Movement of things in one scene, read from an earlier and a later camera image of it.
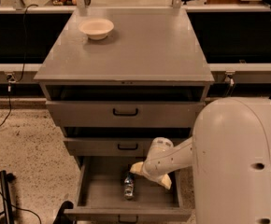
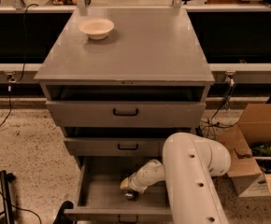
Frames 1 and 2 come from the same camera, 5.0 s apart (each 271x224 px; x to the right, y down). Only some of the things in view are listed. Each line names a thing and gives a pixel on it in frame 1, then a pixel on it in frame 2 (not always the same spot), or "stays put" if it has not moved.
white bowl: [96, 29] stays put
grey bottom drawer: [110, 192] stays put
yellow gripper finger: [136, 167] → [124, 184]
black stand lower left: [5, 179] stays put
